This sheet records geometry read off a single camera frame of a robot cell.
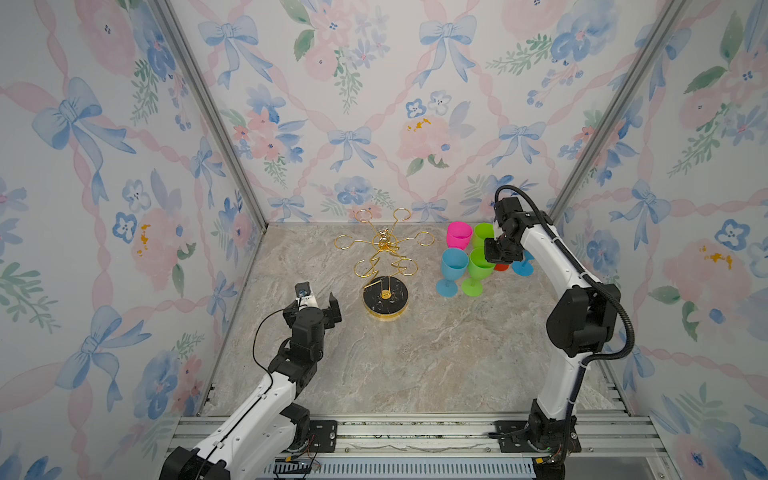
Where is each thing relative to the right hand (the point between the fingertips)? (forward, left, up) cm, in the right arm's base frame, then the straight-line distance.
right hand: (494, 256), depth 92 cm
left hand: (-16, +52, +2) cm, 55 cm away
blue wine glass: (-1, +12, -3) cm, 12 cm away
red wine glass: (+6, -7, -14) cm, 16 cm away
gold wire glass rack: (-7, +34, -12) cm, 37 cm away
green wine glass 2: (-5, +6, 0) cm, 8 cm away
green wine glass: (+11, +2, 0) cm, 11 cm away
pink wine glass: (+10, +9, -1) cm, 14 cm away
